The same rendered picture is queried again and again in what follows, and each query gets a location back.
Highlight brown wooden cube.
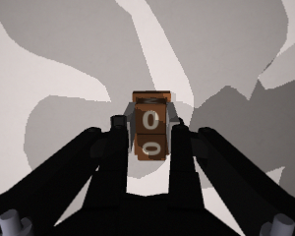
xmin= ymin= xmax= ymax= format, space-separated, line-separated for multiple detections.
xmin=137 ymin=134 xmax=166 ymax=161
xmin=135 ymin=98 xmax=167 ymax=135

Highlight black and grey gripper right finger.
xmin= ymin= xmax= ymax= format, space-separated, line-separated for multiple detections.
xmin=165 ymin=102 xmax=295 ymax=236

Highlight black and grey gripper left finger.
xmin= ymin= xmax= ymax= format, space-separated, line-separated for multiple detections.
xmin=0 ymin=102 xmax=136 ymax=236

